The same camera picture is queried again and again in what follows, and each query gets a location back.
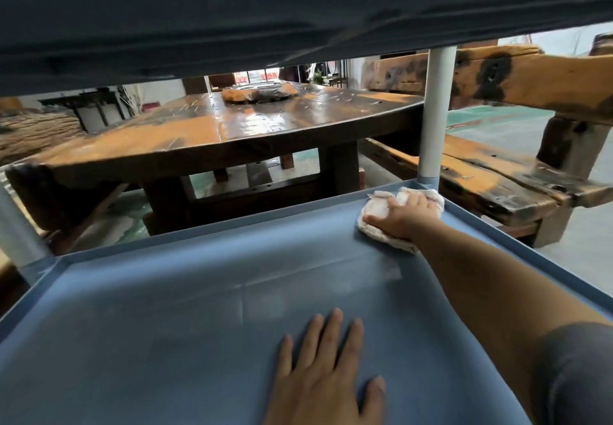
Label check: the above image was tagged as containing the person's left hand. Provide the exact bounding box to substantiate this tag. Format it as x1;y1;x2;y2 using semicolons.
263;307;386;425

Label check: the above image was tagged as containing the person's right hand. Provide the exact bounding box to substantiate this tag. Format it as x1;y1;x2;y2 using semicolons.
362;191;444;244

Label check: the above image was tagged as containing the white cleaning cloth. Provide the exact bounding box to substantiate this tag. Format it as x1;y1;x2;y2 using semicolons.
356;186;445;256

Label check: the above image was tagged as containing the blue plastic cart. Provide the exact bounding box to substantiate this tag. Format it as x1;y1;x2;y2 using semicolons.
0;0;613;425

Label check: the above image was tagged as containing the person's right forearm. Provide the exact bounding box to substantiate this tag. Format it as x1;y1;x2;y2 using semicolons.
411;218;613;421

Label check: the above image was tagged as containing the rustic wooden bench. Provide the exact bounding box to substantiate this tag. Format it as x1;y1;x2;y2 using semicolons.
0;96;126;254
359;32;613;248

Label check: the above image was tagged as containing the dark wooden slab tray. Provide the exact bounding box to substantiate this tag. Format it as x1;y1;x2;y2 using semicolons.
221;80;299;104

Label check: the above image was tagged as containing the rustic wooden table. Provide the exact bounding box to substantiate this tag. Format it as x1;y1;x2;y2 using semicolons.
4;82;427;237

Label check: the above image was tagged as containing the gray shirt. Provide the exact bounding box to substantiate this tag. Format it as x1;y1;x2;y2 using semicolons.
531;322;613;425

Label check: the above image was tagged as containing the dark console table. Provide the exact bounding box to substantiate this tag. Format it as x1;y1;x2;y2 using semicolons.
38;89;137;133

